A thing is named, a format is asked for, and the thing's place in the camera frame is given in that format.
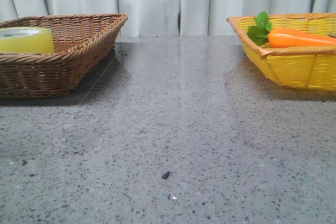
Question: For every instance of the yellow tape roll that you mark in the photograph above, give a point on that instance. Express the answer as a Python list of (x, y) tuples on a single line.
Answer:
[(27, 40)]

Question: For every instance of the small black debris piece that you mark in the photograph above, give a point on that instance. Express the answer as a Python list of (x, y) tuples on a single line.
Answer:
[(166, 175)]

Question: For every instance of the brown wicker basket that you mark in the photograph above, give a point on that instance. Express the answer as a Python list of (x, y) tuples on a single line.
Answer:
[(81, 41)]

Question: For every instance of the orange toy carrot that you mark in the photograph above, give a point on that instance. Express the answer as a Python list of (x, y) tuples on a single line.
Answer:
[(263, 32)]

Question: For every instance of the yellow woven basket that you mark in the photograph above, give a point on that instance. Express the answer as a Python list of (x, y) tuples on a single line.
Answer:
[(297, 67)]

